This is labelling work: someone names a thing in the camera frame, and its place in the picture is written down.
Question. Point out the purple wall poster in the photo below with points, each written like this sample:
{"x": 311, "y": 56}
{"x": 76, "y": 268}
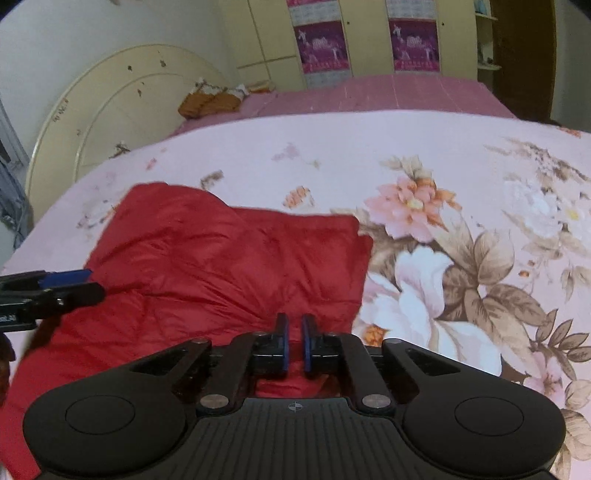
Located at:
{"x": 311, "y": 9}
{"x": 323, "y": 50}
{"x": 414, "y": 46}
{"x": 411, "y": 8}

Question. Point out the floral pink blanket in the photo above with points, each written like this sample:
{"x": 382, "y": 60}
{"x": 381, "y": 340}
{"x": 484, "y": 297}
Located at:
{"x": 461, "y": 194}

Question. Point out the cream wooden headboard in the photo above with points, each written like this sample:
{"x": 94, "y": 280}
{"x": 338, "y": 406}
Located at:
{"x": 115, "y": 110}

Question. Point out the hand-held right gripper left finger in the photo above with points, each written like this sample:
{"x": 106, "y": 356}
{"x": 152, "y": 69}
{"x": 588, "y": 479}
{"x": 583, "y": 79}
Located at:
{"x": 282, "y": 344}

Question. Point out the dark wooden door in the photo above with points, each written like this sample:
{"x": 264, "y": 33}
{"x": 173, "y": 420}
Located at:
{"x": 526, "y": 60}

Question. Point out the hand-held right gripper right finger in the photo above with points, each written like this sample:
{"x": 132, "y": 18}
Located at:
{"x": 308, "y": 344}

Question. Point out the pink checked bedsheet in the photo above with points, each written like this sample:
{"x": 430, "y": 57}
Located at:
{"x": 369, "y": 94}

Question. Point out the red puffer jacket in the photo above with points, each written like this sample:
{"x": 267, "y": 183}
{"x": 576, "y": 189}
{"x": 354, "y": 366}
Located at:
{"x": 207, "y": 272}

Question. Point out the brown and white cloth bundle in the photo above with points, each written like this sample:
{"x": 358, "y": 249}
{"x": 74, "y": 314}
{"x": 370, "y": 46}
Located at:
{"x": 207, "y": 104}

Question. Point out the cream corner shelf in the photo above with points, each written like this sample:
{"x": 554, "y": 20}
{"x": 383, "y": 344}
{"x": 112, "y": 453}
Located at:
{"x": 487, "y": 41}

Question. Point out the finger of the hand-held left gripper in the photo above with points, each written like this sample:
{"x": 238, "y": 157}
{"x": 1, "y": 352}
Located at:
{"x": 64, "y": 277}
{"x": 78, "y": 295}

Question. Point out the cream yellow wardrobe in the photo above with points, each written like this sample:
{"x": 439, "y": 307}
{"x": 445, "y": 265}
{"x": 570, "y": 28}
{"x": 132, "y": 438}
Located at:
{"x": 364, "y": 41}

